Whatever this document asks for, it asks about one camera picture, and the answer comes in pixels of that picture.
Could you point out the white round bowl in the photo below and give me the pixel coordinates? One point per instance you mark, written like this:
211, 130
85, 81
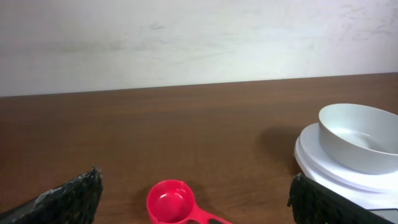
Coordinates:
360, 137

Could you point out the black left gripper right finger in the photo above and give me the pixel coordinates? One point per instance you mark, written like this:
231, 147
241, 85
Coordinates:
313, 203

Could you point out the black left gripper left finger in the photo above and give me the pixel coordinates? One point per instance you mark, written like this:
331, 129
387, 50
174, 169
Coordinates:
74, 202

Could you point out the white digital kitchen scale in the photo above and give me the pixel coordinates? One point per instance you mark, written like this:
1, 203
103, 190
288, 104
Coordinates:
376, 193

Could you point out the red plastic measuring scoop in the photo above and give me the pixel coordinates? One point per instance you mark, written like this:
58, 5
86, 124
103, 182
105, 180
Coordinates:
173, 202

